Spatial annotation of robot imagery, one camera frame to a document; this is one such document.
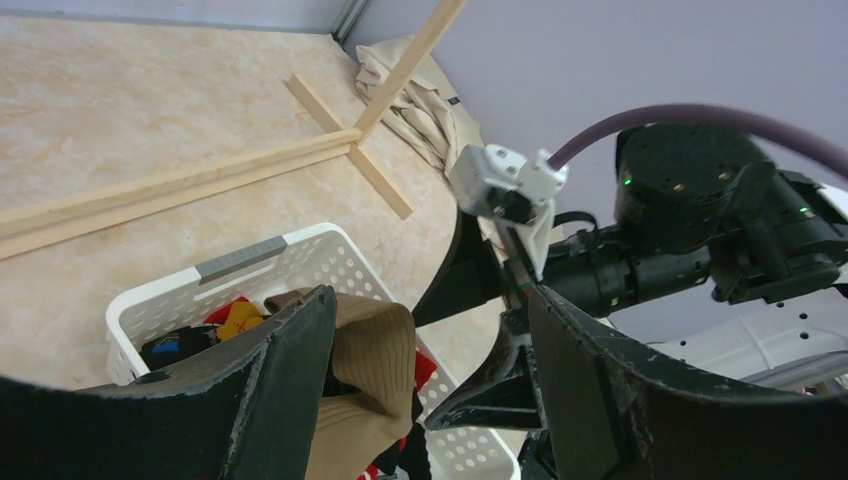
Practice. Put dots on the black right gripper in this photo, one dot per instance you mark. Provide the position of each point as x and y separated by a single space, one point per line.
599 276

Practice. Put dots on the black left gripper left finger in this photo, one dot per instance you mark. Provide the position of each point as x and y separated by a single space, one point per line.
243 409

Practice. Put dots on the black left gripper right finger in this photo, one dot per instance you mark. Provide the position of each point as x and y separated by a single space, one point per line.
618 409

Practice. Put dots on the mustard striped sock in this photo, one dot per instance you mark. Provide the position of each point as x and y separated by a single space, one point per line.
242 318

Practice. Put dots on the black blue sock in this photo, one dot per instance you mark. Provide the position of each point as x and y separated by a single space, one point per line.
178 345

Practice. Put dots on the tan brown sock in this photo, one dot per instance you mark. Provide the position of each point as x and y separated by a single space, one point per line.
374 351

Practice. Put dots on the red character sock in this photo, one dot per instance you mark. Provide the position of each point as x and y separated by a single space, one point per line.
220 315

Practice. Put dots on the argyle red yellow sock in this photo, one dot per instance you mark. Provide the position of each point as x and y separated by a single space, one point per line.
409 455

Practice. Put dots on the red white patterned sock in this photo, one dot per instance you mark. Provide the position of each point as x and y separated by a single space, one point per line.
424 369

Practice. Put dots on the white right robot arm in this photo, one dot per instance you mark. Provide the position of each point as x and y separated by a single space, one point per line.
694 203

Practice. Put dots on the white plastic basket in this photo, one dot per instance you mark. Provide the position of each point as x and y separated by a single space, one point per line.
319 254

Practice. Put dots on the beige cloth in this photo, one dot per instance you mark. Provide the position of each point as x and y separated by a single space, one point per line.
428 113

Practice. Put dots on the wooden rack frame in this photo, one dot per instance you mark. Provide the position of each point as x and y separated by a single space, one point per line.
35 226

